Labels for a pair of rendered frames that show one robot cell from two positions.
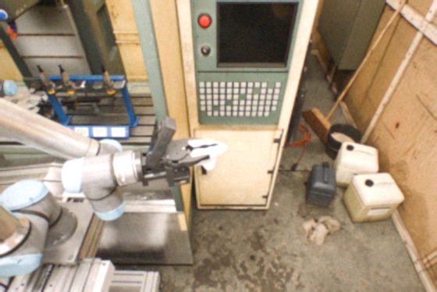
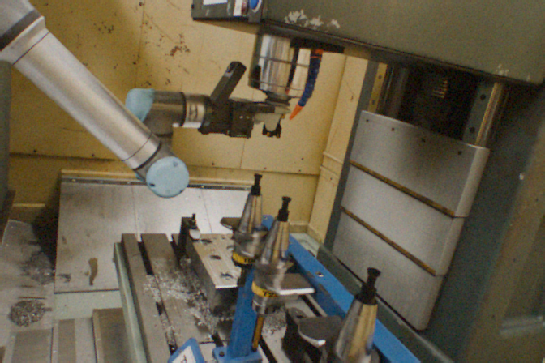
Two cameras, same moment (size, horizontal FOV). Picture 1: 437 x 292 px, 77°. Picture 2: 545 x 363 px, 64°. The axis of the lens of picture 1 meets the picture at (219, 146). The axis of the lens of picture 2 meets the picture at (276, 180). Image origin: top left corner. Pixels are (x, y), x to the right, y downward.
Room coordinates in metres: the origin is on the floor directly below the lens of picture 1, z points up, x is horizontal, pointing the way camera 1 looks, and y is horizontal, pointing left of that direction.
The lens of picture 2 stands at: (0.96, 0.28, 1.52)
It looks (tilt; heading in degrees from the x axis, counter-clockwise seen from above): 15 degrees down; 62
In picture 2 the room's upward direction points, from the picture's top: 11 degrees clockwise
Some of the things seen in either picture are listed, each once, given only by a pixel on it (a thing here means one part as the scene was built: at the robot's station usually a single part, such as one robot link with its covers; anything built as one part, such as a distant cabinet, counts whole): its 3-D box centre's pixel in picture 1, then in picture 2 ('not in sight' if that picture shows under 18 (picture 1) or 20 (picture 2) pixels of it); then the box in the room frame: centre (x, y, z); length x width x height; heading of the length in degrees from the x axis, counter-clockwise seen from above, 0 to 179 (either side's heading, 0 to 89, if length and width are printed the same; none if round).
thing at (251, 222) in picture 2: (44, 76); (252, 211); (1.28, 0.93, 1.26); 0.04 x 0.04 x 0.07
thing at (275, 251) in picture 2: (65, 76); (277, 239); (1.27, 0.82, 1.26); 0.04 x 0.04 x 0.07
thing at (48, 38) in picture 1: (47, 44); (392, 210); (1.87, 1.21, 1.16); 0.48 x 0.05 x 0.51; 90
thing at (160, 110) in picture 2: not in sight; (155, 109); (1.14, 1.20, 1.37); 0.11 x 0.08 x 0.09; 4
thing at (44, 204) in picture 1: (30, 204); not in sight; (0.45, 0.57, 1.33); 0.13 x 0.12 x 0.14; 13
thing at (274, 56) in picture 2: not in sight; (284, 66); (1.42, 1.22, 1.51); 0.16 x 0.16 x 0.12
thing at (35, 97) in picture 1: (23, 105); (239, 264); (1.43, 1.26, 0.96); 0.29 x 0.23 x 0.05; 90
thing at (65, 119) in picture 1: (55, 102); (249, 296); (1.33, 0.98, 1.05); 0.10 x 0.05 x 0.30; 0
